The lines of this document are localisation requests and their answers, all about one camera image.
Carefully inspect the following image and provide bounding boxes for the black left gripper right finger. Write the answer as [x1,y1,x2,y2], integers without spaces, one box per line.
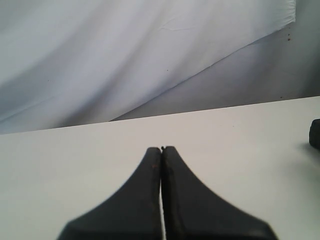
[161,146,277,240]

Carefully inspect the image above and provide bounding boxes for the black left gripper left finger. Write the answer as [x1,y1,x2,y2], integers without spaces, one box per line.
[58,147,163,240]

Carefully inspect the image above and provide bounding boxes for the black plastic carry case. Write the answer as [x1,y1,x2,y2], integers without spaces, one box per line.
[309,119,320,150]

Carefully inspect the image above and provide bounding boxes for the white backdrop cloth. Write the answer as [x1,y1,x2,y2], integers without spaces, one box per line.
[0,0,296,134]

